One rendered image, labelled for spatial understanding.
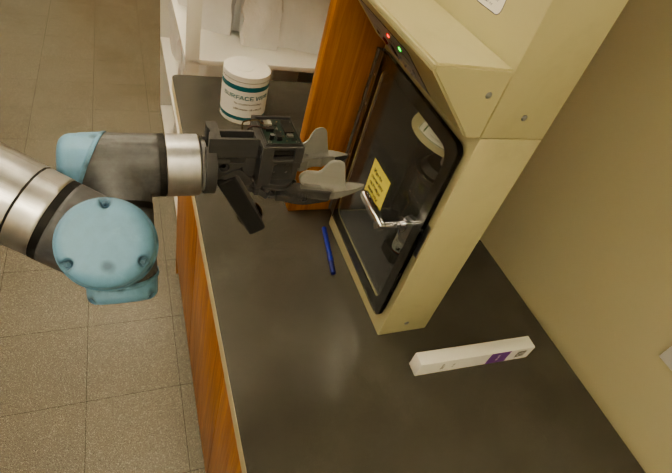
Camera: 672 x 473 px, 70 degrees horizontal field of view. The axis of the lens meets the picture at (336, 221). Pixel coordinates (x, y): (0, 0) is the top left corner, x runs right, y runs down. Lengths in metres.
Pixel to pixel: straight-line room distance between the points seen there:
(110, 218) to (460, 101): 0.42
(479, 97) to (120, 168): 0.43
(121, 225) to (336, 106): 0.68
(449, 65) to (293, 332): 0.57
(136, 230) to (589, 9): 0.54
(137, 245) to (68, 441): 1.50
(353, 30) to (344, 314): 0.55
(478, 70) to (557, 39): 0.10
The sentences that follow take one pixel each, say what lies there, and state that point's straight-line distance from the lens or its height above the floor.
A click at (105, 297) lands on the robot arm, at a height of 1.26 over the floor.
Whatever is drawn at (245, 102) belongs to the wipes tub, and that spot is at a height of 1.01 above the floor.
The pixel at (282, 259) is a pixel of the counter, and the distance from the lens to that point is 1.05.
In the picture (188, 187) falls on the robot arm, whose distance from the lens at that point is 0.59.
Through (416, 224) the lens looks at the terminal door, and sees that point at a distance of 0.78.
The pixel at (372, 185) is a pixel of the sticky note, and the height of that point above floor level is 1.18.
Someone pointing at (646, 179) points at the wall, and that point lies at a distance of 1.05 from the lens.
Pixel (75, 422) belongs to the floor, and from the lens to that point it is 1.91.
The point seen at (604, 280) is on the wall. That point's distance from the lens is 1.11.
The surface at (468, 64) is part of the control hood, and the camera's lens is 0.61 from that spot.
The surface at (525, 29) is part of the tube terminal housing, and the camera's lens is 0.65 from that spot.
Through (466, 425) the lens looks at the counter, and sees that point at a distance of 0.96.
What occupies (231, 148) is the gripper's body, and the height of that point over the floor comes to 1.37.
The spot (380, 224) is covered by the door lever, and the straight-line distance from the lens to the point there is 0.79.
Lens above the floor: 1.71
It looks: 41 degrees down
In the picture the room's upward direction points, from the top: 18 degrees clockwise
